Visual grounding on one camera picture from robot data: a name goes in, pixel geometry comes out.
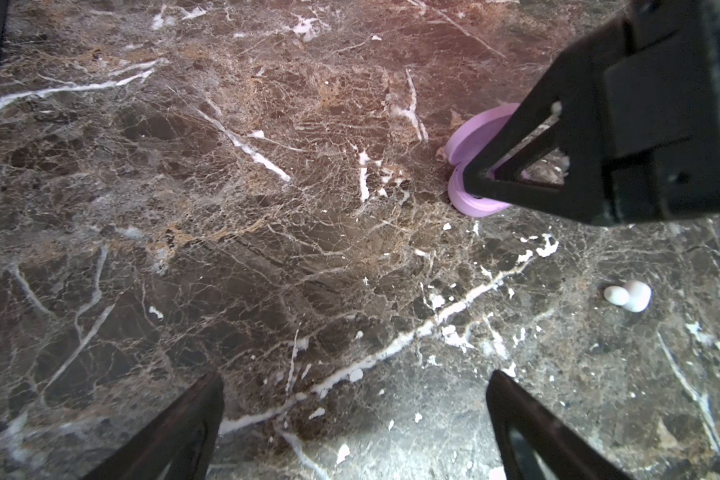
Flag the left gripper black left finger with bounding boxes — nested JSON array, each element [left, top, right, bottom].
[[85, 373, 224, 479]]

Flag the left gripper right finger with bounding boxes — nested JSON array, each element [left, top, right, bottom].
[[486, 370, 628, 480]]

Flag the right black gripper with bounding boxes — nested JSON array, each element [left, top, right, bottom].
[[461, 1, 720, 226]]

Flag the purple earbuds charging case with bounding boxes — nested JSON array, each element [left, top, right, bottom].
[[445, 101, 571, 218]]

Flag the white earbud left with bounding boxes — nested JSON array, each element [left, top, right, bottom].
[[603, 280, 652, 313]]

